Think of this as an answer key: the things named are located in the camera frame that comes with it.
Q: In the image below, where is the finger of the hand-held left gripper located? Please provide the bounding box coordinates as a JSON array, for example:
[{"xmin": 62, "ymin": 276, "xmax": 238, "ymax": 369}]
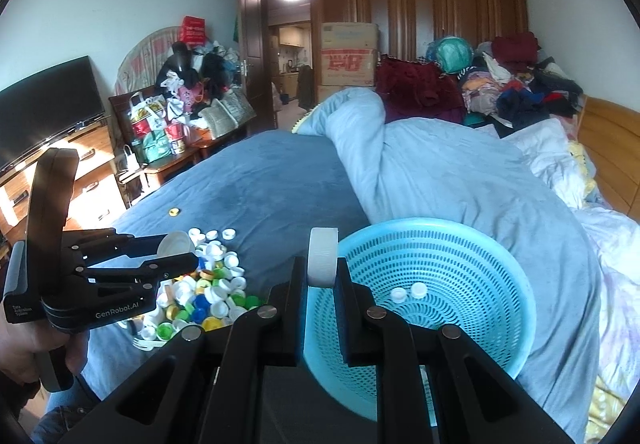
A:
[
  {"xmin": 74, "ymin": 251, "xmax": 201, "ymax": 292},
  {"xmin": 62, "ymin": 228, "xmax": 168, "ymax": 259}
]

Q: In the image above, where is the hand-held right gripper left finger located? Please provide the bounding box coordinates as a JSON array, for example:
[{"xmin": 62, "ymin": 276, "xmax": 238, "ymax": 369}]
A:
[{"xmin": 60, "ymin": 255, "xmax": 308, "ymax": 444}]

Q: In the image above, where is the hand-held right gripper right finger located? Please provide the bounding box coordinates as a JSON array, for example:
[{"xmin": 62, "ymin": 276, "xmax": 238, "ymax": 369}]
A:
[{"xmin": 334, "ymin": 257, "xmax": 576, "ymax": 444}]

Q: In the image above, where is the smooth white bottle cap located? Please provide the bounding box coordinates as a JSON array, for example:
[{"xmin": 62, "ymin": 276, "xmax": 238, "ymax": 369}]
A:
[{"xmin": 156, "ymin": 231, "xmax": 197, "ymax": 259}]

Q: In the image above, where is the ribbed white bottle cap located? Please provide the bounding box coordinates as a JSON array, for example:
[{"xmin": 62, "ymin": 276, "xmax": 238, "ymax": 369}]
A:
[{"xmin": 307, "ymin": 227, "xmax": 340, "ymax": 288}]

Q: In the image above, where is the pile of mixed bottle caps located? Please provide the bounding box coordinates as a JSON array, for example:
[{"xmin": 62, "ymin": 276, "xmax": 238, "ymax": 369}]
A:
[{"xmin": 117, "ymin": 227, "xmax": 261, "ymax": 352}]

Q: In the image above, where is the light blue perforated basket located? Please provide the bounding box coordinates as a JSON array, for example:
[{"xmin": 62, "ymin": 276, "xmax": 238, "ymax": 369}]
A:
[{"xmin": 302, "ymin": 217, "xmax": 538, "ymax": 422}]

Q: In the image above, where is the person's left hand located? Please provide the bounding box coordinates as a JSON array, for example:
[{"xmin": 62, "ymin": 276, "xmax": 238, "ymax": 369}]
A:
[{"xmin": 0, "ymin": 317, "xmax": 92, "ymax": 377}]

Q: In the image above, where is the wooden drawer dresser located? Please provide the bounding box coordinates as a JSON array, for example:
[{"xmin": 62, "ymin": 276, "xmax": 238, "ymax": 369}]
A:
[{"xmin": 0, "ymin": 121, "xmax": 132, "ymax": 245}]

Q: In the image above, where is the dark wooden side cabinet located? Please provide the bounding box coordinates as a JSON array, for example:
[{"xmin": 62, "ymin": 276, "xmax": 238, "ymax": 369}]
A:
[{"xmin": 107, "ymin": 92, "xmax": 251, "ymax": 190}]

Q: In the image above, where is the black television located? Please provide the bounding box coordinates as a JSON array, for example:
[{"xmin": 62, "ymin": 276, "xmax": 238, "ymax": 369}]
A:
[{"xmin": 0, "ymin": 55, "xmax": 107, "ymax": 172}]

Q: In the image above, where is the blue fleece blanket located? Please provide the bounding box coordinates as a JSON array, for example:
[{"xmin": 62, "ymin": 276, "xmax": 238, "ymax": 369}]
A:
[{"xmin": 80, "ymin": 129, "xmax": 371, "ymax": 400}]

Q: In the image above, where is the heap of bags and clothes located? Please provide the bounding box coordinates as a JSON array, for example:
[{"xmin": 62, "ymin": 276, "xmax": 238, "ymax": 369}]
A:
[{"xmin": 127, "ymin": 39, "xmax": 246, "ymax": 165}]

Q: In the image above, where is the woven straw bag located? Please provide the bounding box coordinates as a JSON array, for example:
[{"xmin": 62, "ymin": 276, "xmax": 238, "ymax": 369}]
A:
[{"xmin": 200, "ymin": 87, "xmax": 257, "ymax": 140}]

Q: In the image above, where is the light blue duvet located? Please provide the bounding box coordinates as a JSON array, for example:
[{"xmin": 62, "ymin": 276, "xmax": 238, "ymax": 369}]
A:
[{"xmin": 292, "ymin": 87, "xmax": 601, "ymax": 444}]

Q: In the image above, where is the person's jeans leg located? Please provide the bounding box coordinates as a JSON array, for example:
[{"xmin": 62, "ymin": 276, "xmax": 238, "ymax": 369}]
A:
[{"xmin": 30, "ymin": 371, "xmax": 116, "ymax": 444}]

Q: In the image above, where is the round printed pink board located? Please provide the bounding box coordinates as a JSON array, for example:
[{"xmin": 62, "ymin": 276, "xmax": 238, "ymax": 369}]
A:
[{"xmin": 115, "ymin": 26, "xmax": 187, "ymax": 98}]

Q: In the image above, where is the chair with dark coat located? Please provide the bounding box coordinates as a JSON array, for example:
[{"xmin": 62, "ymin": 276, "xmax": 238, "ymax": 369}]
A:
[{"xmin": 297, "ymin": 65, "xmax": 316, "ymax": 110}]

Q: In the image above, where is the red paper box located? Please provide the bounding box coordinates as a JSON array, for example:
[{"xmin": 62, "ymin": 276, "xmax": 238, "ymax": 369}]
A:
[{"xmin": 180, "ymin": 16, "xmax": 208, "ymax": 45}]

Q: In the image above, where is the dark red fuzzy blanket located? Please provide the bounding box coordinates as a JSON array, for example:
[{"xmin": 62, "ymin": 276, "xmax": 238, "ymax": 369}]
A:
[{"xmin": 375, "ymin": 54, "xmax": 467, "ymax": 125}]

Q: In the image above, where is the red printed cardboard box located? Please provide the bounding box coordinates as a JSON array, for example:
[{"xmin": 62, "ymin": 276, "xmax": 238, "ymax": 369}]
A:
[{"xmin": 320, "ymin": 48, "xmax": 378, "ymax": 88}]

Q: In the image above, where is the brown wooden door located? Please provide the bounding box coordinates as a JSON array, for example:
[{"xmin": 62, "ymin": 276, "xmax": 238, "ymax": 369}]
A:
[{"xmin": 235, "ymin": 0, "xmax": 277, "ymax": 131}]

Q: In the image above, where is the plain cardboard box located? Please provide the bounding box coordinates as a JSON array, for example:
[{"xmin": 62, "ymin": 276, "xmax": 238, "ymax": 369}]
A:
[{"xmin": 320, "ymin": 22, "xmax": 379, "ymax": 50}]

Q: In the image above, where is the white quilt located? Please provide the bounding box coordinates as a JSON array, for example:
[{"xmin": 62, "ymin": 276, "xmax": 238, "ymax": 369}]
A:
[{"xmin": 505, "ymin": 117, "xmax": 640, "ymax": 425}]

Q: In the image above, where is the teal plastic bundle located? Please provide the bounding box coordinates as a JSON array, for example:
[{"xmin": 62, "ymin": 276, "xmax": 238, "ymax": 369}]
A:
[{"xmin": 435, "ymin": 37, "xmax": 473, "ymax": 75}]

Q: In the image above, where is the heap of mixed clothes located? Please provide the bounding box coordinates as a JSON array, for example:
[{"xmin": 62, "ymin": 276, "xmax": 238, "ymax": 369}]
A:
[{"xmin": 460, "ymin": 42, "xmax": 586, "ymax": 130}]

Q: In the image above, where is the wooden bed headboard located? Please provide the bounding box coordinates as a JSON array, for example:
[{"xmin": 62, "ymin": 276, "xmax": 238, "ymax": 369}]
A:
[{"xmin": 575, "ymin": 94, "xmax": 640, "ymax": 225}]

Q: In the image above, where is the dark red sweater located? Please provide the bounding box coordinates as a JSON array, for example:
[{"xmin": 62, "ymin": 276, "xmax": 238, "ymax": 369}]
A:
[{"xmin": 492, "ymin": 32, "xmax": 540, "ymax": 75}]

